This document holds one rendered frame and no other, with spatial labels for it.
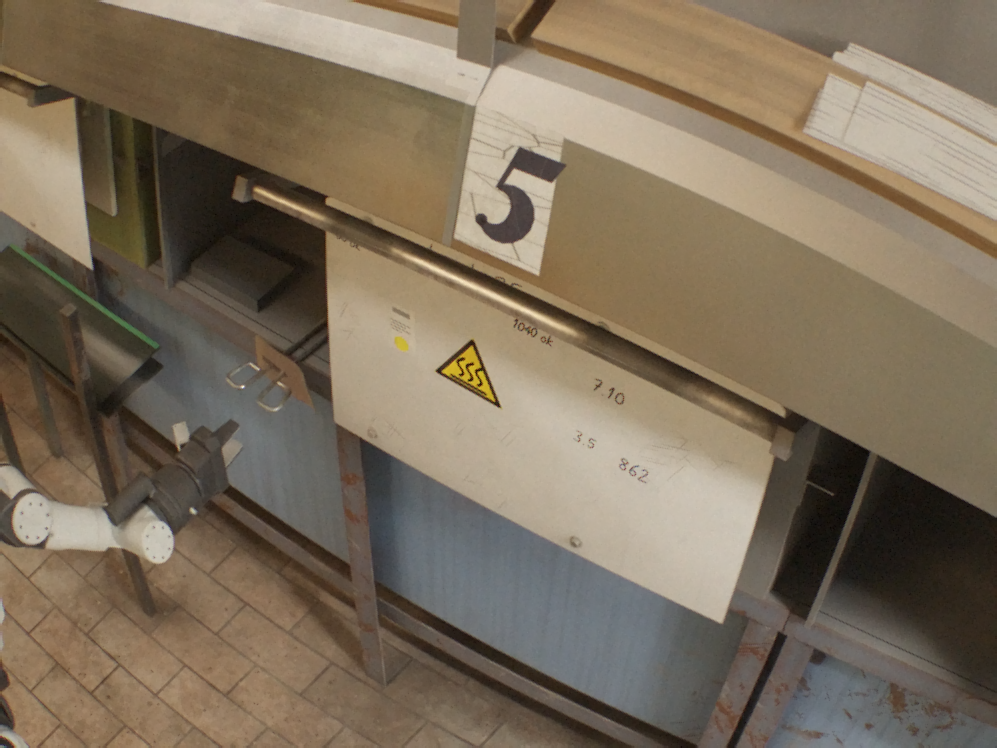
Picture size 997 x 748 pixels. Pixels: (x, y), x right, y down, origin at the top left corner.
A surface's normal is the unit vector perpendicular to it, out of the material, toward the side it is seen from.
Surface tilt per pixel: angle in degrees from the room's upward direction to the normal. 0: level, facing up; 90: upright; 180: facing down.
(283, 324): 0
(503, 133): 79
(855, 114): 27
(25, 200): 90
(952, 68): 33
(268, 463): 90
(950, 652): 0
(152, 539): 67
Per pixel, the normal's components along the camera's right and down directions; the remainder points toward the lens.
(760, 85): -0.26, -0.30
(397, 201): -0.53, 0.41
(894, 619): 0.05, -0.73
